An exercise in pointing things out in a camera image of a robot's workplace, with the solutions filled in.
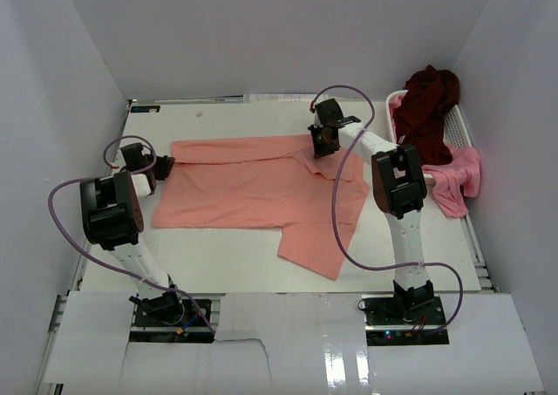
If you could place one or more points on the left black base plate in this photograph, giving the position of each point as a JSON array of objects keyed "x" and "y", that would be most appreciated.
[{"x": 175, "y": 326}]

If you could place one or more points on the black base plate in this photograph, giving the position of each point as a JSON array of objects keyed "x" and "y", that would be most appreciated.
[
  {"x": 175, "y": 326},
  {"x": 387, "y": 324}
]

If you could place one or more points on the papers behind table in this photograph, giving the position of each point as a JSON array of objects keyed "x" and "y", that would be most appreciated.
[{"x": 275, "y": 97}]

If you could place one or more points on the white plastic laundry basket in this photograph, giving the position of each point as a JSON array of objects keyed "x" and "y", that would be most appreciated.
[{"x": 456, "y": 135}]

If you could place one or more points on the white paper sheets front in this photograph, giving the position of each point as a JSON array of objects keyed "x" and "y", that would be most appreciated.
[{"x": 291, "y": 344}]

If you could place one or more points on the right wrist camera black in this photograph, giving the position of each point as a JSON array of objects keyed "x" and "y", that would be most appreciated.
[{"x": 329, "y": 113}]

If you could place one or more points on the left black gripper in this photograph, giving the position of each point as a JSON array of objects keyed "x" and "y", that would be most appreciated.
[{"x": 165, "y": 164}]

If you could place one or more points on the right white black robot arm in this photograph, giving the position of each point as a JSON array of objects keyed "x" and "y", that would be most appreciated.
[{"x": 399, "y": 190}]

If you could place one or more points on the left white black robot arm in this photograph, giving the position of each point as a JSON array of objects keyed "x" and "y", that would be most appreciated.
[{"x": 112, "y": 219}]

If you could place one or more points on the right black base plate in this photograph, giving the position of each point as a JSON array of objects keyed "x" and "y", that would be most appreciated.
[{"x": 387, "y": 324}]

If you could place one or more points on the pink shirt in basket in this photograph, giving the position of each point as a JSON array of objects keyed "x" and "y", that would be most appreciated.
[{"x": 456, "y": 181}]

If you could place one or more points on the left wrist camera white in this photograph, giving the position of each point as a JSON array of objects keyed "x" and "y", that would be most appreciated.
[{"x": 117, "y": 162}]

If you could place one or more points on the dark red shirt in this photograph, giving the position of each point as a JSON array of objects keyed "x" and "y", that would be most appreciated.
[{"x": 420, "y": 118}]

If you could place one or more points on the black label sticker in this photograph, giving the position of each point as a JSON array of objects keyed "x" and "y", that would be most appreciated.
[{"x": 144, "y": 109}]

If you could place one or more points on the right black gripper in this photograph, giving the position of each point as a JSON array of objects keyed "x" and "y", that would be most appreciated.
[{"x": 320, "y": 152}]

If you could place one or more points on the salmon pink t shirt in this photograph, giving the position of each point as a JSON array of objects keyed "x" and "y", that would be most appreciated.
[{"x": 266, "y": 182}]

